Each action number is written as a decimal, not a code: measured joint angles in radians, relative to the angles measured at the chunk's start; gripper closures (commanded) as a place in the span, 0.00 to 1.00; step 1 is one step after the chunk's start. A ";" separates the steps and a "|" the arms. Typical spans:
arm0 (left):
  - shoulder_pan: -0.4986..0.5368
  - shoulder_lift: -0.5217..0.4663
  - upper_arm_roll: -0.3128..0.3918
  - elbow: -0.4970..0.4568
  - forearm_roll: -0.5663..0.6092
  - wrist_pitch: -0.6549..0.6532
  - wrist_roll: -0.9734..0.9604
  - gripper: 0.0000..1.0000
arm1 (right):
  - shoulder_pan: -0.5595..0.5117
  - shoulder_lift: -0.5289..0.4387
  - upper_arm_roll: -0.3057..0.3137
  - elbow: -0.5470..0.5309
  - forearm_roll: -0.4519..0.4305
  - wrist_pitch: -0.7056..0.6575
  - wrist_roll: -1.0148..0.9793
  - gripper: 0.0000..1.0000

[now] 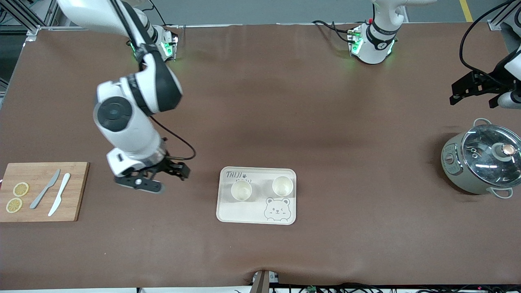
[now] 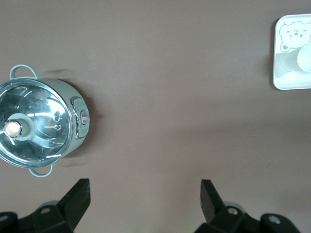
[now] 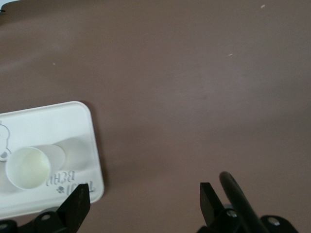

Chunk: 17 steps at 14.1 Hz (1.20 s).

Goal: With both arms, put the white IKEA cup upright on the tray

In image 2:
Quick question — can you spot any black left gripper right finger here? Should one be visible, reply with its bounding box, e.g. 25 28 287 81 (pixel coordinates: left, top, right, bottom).
194 179 301 233

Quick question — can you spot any glass pot lid with knob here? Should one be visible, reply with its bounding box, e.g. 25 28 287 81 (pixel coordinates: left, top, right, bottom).
0 79 75 168

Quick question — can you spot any brown table mat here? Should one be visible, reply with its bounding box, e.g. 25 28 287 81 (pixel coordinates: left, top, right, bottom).
0 0 311 233

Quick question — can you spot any white tray with bear print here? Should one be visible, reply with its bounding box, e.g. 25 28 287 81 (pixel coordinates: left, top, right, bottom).
272 14 311 91

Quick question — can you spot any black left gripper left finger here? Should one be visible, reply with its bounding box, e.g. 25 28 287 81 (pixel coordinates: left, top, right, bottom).
0 179 91 233

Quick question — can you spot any sage green electric pot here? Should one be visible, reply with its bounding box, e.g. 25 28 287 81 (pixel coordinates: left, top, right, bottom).
0 64 92 179

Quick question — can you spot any white IKEA cup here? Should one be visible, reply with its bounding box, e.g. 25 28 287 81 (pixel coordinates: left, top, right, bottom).
281 43 311 73

